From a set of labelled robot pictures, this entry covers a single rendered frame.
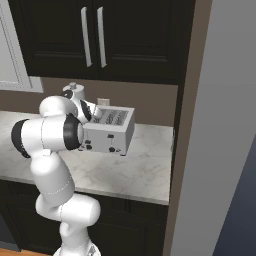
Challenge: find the dark lower cupboard front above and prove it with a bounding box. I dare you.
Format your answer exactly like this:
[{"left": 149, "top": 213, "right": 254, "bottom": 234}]
[{"left": 0, "top": 179, "right": 170, "bottom": 256}]

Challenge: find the white panelled cupboard door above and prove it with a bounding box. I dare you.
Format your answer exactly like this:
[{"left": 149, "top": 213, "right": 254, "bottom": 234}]
[{"left": 0, "top": 0, "right": 45, "bottom": 94}]

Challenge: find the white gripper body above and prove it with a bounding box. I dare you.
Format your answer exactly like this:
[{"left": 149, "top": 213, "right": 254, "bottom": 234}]
[{"left": 88, "top": 103, "right": 104, "bottom": 124}]

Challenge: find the silver cupboard door handle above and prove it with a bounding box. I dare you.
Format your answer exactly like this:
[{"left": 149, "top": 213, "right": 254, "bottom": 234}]
[
  {"left": 80, "top": 6, "right": 93, "bottom": 69},
  {"left": 96, "top": 5, "right": 108, "bottom": 69}
]

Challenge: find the silver two-slot toaster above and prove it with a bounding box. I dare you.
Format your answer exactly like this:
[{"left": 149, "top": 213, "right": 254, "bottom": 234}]
[{"left": 78, "top": 105, "right": 136, "bottom": 157}]

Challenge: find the dark upper cupboard door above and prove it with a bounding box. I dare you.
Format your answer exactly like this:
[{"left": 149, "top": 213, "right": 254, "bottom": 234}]
[
  {"left": 92, "top": 0, "right": 197, "bottom": 85},
  {"left": 7, "top": 0, "right": 100, "bottom": 80}
]

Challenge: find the pale wall socket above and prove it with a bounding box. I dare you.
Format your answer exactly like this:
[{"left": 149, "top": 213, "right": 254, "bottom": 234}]
[{"left": 96, "top": 97, "right": 111, "bottom": 107}]

